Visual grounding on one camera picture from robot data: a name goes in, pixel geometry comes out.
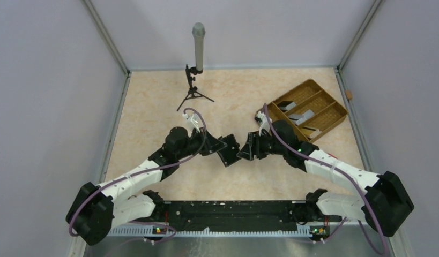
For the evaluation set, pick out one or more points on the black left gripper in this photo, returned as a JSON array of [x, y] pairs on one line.
[[210, 144]]

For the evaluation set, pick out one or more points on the silver card stack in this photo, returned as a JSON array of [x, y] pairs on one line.
[[298, 119]]

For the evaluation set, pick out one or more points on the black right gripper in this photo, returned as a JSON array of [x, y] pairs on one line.
[[253, 146]]

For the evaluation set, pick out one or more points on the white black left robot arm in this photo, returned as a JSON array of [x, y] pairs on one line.
[[97, 208]]

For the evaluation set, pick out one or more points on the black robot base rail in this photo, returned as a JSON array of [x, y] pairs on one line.
[[236, 216]]

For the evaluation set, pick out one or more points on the grey microphone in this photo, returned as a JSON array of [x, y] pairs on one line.
[[198, 33]]

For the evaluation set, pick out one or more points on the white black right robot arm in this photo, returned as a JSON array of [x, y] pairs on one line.
[[381, 200]]

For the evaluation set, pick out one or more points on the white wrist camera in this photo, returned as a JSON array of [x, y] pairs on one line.
[[263, 121], [192, 121]]

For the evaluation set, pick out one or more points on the black card stack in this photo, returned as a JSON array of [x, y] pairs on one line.
[[286, 105]]

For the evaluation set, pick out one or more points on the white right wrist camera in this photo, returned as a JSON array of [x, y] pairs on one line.
[[263, 121]]

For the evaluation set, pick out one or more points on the black leather card holder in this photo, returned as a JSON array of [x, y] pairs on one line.
[[229, 154]]

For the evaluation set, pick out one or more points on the woven wicker divided tray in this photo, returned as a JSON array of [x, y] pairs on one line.
[[329, 113]]

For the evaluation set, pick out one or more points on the gold card stack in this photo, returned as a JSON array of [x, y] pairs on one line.
[[310, 132]]

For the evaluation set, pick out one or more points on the black mini tripod stand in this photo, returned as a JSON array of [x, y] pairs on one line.
[[193, 92]]

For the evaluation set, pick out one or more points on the small wooden wall block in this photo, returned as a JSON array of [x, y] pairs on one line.
[[349, 95]]

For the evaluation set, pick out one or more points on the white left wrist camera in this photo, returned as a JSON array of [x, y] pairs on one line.
[[192, 121]]

